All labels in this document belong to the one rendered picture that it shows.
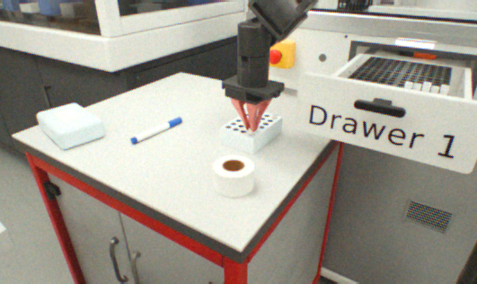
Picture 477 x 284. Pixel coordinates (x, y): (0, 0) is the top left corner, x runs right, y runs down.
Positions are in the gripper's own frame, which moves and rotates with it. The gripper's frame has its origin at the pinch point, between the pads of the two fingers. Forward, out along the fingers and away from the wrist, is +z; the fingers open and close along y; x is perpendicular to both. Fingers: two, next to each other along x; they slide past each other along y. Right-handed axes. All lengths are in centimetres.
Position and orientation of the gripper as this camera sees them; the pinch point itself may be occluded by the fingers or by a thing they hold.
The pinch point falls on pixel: (251, 126)
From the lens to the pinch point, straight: 63.8
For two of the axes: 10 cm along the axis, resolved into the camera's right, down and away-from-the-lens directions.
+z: 0.0, 8.6, 5.1
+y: -8.2, -3.0, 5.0
